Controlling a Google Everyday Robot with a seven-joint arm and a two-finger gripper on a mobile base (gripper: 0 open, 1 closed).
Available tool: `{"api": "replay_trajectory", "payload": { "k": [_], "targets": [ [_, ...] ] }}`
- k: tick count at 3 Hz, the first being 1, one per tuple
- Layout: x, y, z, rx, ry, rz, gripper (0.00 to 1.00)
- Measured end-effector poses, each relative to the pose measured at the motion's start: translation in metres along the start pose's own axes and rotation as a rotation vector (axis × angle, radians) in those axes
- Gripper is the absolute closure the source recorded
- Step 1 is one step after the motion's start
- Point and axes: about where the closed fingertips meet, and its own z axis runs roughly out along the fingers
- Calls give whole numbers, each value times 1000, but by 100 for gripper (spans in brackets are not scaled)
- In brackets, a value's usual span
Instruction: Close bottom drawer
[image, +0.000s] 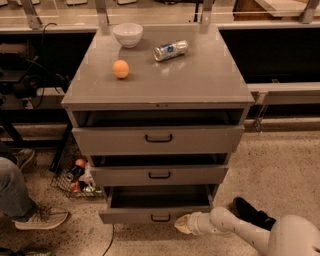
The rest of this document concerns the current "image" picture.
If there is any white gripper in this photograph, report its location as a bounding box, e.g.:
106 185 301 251
174 212 214 235

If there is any grey middle drawer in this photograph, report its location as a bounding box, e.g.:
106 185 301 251
91 155 228 186

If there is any silver blue soda can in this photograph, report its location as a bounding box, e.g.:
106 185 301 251
154 40 188 62

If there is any grey metal drawer cabinet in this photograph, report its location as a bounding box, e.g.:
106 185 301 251
61 23 255 201

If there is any grey sneaker with laces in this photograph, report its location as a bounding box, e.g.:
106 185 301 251
14 206 69 230

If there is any grey top drawer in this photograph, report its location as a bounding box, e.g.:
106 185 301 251
73 109 244 156

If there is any black wire basket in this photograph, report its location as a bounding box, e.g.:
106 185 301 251
51 147 102 198

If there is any black sneaker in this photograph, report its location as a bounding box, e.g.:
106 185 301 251
231 197 276 231

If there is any grey trouser leg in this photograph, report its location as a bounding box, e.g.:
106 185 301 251
0 157 36 222

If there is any grey drawer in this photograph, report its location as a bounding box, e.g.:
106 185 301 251
73 109 244 156
99 184 217 224
91 155 228 186

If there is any red fruit in basket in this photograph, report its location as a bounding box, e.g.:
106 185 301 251
70 181 81 193

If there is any grey bottom drawer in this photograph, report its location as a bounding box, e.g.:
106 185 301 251
99 184 217 224

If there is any black cable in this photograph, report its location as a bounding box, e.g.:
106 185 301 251
31 22 58 110

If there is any white ceramic bowl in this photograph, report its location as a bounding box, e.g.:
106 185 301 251
112 23 143 48

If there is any orange fruit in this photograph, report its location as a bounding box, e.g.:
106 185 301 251
112 60 129 79

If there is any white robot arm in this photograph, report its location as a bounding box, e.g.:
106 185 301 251
174 207 320 256

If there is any dark blue can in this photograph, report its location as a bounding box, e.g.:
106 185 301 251
66 166 84 182

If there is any red apple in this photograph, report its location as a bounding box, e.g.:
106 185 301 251
75 158 87 169

